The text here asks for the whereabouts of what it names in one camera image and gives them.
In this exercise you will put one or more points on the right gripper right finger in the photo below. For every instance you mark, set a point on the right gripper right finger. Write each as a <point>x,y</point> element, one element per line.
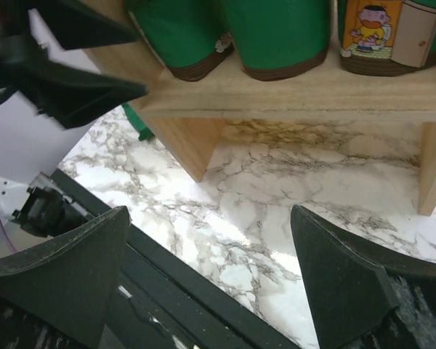
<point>361,294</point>

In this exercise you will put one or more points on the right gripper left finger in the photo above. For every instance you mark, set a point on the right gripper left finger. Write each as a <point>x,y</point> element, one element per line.
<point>56,294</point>

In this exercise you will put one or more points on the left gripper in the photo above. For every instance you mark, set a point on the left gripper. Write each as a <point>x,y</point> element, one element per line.
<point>73,97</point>

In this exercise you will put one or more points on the green brown roll front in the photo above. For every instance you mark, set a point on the green brown roll front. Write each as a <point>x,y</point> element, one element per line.
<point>386,38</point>

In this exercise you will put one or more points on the wooden two-tier shelf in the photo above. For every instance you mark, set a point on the wooden two-tier shelf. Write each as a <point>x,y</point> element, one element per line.
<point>188,117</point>

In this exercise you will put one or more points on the green crisps bag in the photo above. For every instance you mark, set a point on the green crisps bag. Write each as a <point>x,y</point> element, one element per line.
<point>136,122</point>

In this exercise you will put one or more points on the black front rail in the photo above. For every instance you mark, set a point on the black front rail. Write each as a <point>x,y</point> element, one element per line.
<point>188,304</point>

